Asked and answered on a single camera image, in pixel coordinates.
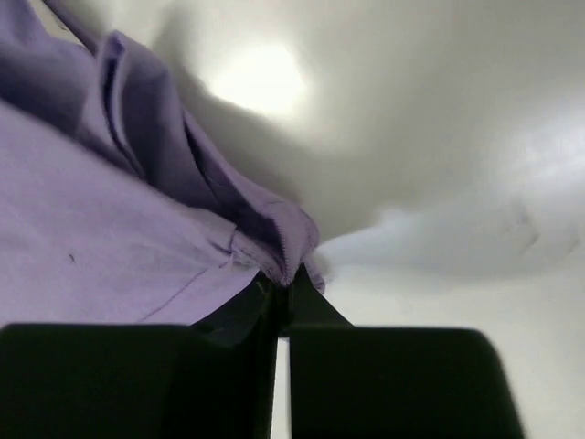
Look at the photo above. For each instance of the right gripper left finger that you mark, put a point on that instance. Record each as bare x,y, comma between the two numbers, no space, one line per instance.
213,379

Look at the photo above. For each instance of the lavender t shirt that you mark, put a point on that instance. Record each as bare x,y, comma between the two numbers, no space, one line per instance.
115,205

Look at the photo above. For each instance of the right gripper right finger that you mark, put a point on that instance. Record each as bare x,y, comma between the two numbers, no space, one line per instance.
347,381

